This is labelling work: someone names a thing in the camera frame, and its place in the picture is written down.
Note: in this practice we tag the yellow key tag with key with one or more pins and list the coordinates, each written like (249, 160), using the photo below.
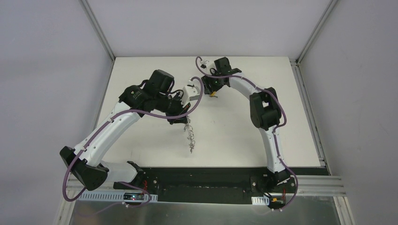
(213, 95)

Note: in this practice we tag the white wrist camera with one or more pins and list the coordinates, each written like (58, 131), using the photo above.
(190, 93)
(207, 66)

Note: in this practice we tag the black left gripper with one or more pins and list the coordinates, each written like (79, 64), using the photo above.
(178, 118)

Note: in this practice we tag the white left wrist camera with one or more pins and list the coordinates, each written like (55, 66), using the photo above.
(190, 93)

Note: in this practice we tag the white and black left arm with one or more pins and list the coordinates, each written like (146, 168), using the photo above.
(85, 160)

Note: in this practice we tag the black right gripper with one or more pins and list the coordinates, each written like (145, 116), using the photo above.
(210, 90)

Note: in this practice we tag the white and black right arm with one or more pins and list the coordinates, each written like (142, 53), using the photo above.
(266, 113)

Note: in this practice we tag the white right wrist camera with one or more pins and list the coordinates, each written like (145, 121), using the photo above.
(207, 66)

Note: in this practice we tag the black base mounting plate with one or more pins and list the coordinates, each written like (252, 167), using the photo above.
(198, 195)

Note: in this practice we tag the white slotted cable duct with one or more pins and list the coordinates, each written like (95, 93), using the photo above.
(117, 196)

